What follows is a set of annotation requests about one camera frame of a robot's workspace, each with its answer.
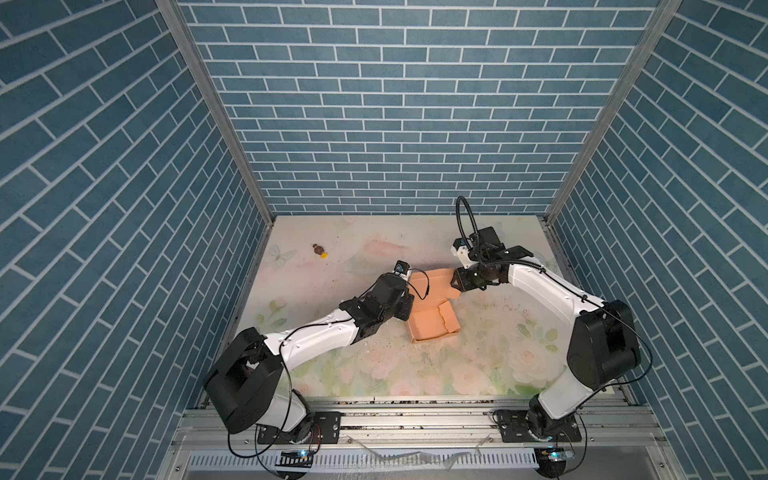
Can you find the small brown yellow toy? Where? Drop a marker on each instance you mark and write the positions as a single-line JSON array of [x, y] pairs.
[[320, 251]]

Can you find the aluminium mounting rail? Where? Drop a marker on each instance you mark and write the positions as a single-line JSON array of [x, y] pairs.
[[604, 422]]

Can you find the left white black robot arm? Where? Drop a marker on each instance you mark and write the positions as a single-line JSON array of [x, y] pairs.
[[243, 383]]

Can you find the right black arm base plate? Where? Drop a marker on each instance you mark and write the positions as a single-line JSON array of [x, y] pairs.
[[519, 426]]

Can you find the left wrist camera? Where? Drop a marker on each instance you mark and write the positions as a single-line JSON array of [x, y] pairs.
[[402, 269]]

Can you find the orange cardboard paper box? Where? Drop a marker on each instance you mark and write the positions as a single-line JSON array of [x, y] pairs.
[[432, 315]]

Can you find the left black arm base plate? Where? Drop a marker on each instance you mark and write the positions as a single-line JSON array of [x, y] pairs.
[[322, 427]]

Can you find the white slotted cable duct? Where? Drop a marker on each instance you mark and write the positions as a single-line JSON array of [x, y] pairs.
[[359, 460]]

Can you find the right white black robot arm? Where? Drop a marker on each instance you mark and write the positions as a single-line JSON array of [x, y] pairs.
[[603, 344]]

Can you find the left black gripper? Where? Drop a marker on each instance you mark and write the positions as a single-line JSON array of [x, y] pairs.
[[407, 302]]

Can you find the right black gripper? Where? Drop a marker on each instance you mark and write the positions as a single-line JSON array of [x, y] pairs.
[[461, 280]]

